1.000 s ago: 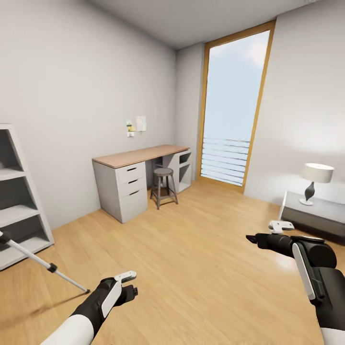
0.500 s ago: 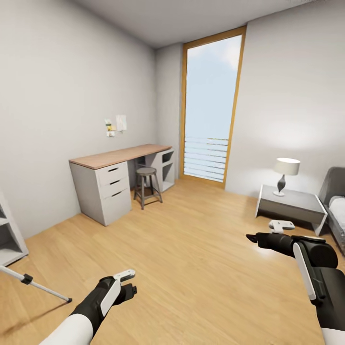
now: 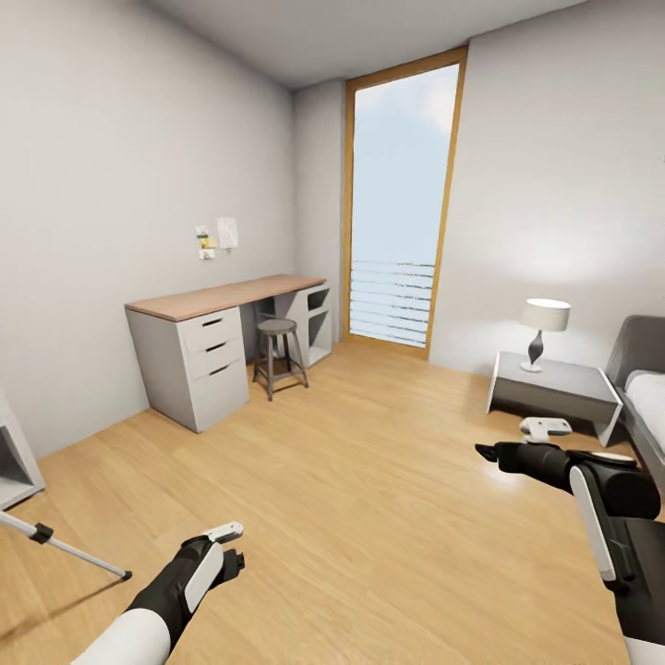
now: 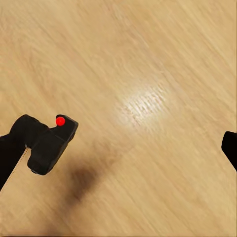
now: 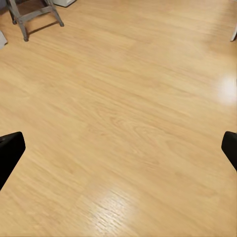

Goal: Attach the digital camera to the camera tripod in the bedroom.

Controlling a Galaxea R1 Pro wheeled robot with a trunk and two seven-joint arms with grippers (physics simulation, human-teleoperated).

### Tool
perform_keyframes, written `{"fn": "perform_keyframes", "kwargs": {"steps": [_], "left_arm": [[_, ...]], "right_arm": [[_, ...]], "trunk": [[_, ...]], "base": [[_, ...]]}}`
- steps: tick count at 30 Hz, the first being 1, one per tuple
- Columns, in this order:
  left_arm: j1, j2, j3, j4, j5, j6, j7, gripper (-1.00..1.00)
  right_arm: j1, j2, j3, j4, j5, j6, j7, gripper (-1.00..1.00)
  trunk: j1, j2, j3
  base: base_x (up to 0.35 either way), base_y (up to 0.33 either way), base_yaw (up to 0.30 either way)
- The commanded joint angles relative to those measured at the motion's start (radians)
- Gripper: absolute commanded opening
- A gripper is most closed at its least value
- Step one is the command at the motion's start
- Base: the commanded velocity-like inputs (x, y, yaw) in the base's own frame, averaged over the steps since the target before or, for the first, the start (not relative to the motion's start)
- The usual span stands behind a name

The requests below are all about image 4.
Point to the digital camera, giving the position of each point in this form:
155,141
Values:
46,144

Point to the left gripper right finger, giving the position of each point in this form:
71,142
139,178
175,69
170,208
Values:
229,147

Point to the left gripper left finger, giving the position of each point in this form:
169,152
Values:
12,147

